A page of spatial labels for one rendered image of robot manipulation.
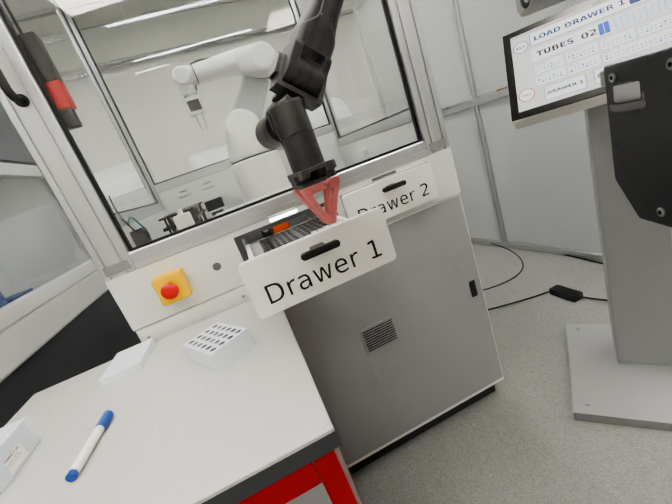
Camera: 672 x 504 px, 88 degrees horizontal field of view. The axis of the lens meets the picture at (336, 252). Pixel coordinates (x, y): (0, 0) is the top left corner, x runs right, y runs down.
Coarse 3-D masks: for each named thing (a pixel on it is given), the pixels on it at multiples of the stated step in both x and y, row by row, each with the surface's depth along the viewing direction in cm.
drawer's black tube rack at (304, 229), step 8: (304, 224) 93; (312, 224) 88; (320, 224) 85; (280, 232) 93; (288, 232) 90; (296, 232) 86; (304, 232) 82; (264, 240) 90; (272, 240) 86; (280, 240) 83; (288, 240) 81; (264, 248) 81; (272, 248) 78
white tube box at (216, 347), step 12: (216, 324) 75; (228, 324) 72; (204, 336) 71; (216, 336) 69; (228, 336) 67; (240, 336) 66; (192, 348) 67; (204, 348) 65; (216, 348) 63; (228, 348) 64; (240, 348) 66; (192, 360) 70; (204, 360) 65; (216, 360) 62; (228, 360) 64
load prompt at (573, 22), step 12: (612, 0) 91; (624, 0) 89; (636, 0) 88; (588, 12) 94; (600, 12) 92; (612, 12) 90; (552, 24) 99; (564, 24) 97; (576, 24) 95; (540, 36) 100; (552, 36) 98
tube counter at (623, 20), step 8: (656, 0) 85; (664, 0) 84; (640, 8) 87; (648, 8) 86; (656, 8) 85; (664, 8) 84; (616, 16) 90; (624, 16) 88; (632, 16) 87; (640, 16) 86; (648, 16) 85; (600, 24) 91; (608, 24) 90; (616, 24) 89; (624, 24) 88; (584, 32) 93; (592, 32) 92; (600, 32) 91; (608, 32) 90; (584, 40) 93
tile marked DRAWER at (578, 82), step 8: (568, 80) 92; (576, 80) 91; (584, 80) 90; (544, 88) 95; (552, 88) 94; (560, 88) 93; (568, 88) 92; (576, 88) 90; (584, 88) 89; (552, 96) 93
